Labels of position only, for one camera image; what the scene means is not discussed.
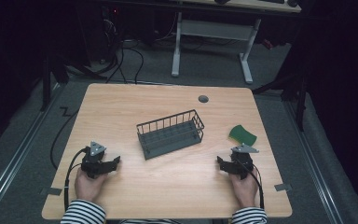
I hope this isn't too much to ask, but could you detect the dark grey wire basket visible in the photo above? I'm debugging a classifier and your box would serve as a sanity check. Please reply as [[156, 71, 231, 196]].
[[135, 108, 206, 161]]

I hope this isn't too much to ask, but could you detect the person's left hand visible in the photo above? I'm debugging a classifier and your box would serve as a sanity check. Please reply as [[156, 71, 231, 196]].
[[74, 167, 110, 203]]

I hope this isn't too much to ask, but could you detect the bundle of black cables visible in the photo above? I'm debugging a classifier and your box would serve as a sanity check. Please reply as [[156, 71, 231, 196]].
[[96, 12, 145, 85]]

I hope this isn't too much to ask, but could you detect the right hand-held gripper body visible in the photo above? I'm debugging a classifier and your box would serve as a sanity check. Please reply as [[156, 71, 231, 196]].
[[228, 142, 260, 181]]

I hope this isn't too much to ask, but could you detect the black floor cable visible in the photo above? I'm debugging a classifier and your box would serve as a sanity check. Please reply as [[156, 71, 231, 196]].
[[49, 106, 79, 171]]

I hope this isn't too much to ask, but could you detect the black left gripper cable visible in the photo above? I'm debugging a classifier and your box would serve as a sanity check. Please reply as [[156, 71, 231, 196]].
[[62, 147, 89, 213]]

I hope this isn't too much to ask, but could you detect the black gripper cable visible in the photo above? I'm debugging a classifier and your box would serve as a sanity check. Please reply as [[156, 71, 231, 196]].
[[62, 147, 89, 213], [236, 158, 266, 210]]

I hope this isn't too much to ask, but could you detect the black computer tower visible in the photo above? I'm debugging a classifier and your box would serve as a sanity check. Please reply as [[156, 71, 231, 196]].
[[76, 4, 119, 68]]

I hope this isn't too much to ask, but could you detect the metal floor rail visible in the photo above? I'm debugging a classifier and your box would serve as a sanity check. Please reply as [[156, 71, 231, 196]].
[[283, 101, 345, 224], [0, 82, 63, 218]]

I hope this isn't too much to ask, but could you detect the white-legged wooden desk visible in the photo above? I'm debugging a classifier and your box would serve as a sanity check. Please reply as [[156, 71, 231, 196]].
[[171, 0, 303, 85]]

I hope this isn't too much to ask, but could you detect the grey tape strip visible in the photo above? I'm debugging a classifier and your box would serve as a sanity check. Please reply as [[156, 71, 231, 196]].
[[273, 183, 294, 192], [39, 187, 63, 197]]

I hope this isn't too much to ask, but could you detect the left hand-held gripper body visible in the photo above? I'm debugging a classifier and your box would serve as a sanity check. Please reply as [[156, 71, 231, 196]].
[[80, 141, 109, 180]]

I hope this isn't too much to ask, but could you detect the person's right hand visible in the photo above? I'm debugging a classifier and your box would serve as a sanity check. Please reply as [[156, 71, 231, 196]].
[[228, 168, 260, 209]]

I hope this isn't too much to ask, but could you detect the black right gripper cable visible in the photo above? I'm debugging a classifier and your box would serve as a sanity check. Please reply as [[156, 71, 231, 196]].
[[236, 158, 266, 210]]

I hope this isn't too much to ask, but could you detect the black metal stand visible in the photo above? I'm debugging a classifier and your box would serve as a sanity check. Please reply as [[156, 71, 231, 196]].
[[39, 54, 108, 113], [251, 36, 310, 133]]

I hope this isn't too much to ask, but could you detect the green scouring pad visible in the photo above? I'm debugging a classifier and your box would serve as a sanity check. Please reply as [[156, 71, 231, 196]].
[[227, 124, 258, 147]]

